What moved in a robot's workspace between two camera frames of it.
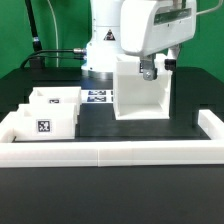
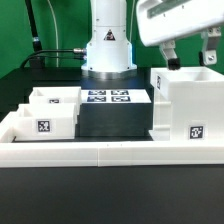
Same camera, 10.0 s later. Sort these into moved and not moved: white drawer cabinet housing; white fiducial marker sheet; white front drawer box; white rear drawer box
Moved: white drawer cabinet housing
Not moved: white fiducial marker sheet; white rear drawer box; white front drawer box
